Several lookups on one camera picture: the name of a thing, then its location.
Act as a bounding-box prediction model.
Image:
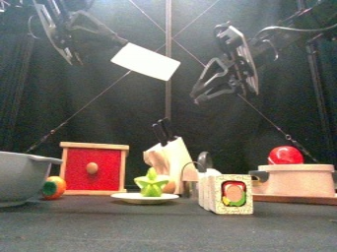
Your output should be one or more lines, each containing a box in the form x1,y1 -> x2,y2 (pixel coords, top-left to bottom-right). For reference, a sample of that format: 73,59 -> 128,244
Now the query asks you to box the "grey toy pot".
0,150 -> 65,208

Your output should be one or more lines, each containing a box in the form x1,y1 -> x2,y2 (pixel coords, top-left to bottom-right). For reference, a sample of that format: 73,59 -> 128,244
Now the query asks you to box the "white card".
110,41 -> 184,83

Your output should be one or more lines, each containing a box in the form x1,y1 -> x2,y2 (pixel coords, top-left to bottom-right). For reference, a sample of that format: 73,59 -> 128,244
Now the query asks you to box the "pale wooden toy pot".
248,163 -> 337,198

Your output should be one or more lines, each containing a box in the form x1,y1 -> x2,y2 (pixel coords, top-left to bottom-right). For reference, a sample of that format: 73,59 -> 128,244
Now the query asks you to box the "orange toy carrot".
42,175 -> 69,201

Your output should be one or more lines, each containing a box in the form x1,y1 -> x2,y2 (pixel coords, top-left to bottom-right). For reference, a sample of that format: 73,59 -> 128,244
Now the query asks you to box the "thin diagonal frame cord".
128,0 -> 320,163
26,0 -> 221,154

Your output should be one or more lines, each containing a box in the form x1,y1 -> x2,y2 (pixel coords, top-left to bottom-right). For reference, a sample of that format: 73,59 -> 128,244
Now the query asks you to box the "black-handled toy knife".
158,117 -> 178,142
152,122 -> 170,148

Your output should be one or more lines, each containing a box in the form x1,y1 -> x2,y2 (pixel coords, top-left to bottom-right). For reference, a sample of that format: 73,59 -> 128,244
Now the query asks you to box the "brown toy egg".
162,179 -> 178,195

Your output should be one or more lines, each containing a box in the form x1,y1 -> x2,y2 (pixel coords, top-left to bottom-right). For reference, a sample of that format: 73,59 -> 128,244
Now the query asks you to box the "pale wooden knife block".
142,135 -> 200,196

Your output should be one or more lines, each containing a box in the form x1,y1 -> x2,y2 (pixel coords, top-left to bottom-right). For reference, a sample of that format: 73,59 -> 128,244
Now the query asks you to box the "wooden box with red drawer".
58,141 -> 132,197

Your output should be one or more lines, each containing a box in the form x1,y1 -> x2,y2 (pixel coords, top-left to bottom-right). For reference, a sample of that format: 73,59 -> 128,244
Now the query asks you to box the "vertical metal frame post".
164,0 -> 174,123

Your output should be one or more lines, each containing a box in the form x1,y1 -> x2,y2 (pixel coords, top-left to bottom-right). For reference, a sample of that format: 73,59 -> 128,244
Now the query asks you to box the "small white plate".
110,191 -> 181,206

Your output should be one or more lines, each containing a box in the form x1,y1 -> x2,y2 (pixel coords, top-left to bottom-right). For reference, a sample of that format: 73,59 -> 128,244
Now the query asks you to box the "red toy tomato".
267,145 -> 305,166

